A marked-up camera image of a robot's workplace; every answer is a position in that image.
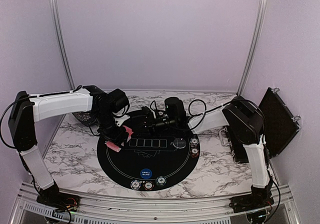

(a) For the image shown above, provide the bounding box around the red playing card deck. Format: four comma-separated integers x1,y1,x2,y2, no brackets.
105,141,122,153

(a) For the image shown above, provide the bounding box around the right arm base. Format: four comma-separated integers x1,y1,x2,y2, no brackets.
229,193,275,223

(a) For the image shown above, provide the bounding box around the black dealer button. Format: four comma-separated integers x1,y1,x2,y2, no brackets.
172,138,187,149

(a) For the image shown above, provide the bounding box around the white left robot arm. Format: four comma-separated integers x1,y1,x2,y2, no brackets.
8,85,130,207

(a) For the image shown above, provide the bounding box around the red playing card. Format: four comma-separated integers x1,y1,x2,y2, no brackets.
123,125,134,142

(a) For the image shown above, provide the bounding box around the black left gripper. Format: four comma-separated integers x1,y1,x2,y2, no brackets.
93,110,129,150

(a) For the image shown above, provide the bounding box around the blue small blind button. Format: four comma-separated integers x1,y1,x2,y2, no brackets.
140,168,153,180

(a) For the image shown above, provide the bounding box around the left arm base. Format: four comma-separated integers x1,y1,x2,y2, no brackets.
36,183,80,212

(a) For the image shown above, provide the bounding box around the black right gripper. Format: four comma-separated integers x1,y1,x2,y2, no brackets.
132,112,177,138

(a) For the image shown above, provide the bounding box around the black floral patterned pouch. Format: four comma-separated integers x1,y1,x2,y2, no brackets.
72,111,96,127

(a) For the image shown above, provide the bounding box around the round black poker mat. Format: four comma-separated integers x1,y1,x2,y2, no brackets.
97,110,200,192

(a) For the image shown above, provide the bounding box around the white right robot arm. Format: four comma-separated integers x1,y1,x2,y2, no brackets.
141,96,273,208

